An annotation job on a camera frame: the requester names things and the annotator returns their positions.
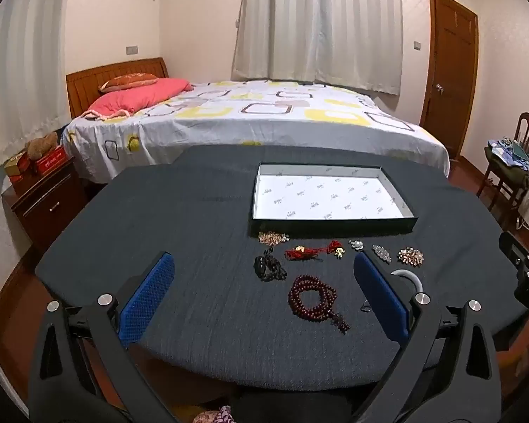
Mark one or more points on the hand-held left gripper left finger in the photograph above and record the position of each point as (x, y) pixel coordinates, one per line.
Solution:
(147, 299)

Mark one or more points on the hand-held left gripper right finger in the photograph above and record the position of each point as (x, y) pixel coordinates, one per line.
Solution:
(379, 299)

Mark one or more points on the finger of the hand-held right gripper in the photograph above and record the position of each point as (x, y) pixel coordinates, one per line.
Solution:
(513, 251)

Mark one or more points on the pale jade bangle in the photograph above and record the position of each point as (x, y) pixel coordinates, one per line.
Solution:
(412, 274)

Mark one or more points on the long crystal brooch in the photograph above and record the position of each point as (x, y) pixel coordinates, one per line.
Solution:
(381, 253)

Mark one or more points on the round gold pearl brooch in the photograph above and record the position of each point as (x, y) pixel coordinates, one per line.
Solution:
(410, 256)

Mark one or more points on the red tassel gold charm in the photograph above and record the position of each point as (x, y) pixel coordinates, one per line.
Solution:
(335, 246)
(297, 254)

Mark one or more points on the dark green cardboard tray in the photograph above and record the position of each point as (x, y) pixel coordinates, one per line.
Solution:
(326, 194)

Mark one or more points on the silver flower pearl brooch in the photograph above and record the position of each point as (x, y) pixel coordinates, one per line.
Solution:
(356, 243)

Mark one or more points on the pile of clothes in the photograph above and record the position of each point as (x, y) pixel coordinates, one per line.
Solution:
(507, 154)

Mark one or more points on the dark grey tablecloth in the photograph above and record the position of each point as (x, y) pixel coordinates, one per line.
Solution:
(180, 211)

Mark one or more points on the pink gold rhinestone brooch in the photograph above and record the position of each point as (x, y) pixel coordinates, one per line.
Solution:
(273, 238)

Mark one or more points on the pink patterned cloth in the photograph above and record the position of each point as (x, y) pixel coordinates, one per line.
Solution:
(211, 416)

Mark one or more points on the wooden nightstand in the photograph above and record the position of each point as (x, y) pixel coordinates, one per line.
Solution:
(48, 207)

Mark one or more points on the red gift box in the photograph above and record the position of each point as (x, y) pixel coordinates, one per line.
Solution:
(50, 158)

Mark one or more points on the metal door knob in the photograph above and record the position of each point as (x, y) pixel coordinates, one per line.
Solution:
(438, 89)

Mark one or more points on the wooden door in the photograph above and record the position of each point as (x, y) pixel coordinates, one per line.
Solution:
(449, 75)

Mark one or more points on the gold box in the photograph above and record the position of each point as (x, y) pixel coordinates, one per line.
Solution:
(14, 166)

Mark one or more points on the brown stuffed toy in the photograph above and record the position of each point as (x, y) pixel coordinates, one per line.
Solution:
(42, 143)

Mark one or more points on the bed with patterned sheet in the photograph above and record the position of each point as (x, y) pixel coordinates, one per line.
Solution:
(291, 123)

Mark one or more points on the pink pillow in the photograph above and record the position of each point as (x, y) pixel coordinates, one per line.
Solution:
(136, 94)

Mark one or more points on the orange patterned pillow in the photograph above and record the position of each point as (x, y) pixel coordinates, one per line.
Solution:
(128, 81)

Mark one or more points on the wooden headboard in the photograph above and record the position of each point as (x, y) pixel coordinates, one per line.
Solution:
(88, 83)

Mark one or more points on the white side curtain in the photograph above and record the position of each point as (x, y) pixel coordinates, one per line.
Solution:
(22, 75)

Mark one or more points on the white window curtain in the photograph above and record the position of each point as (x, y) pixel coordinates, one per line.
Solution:
(317, 22)

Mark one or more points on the grey wall outlet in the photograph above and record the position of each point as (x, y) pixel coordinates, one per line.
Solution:
(132, 49)

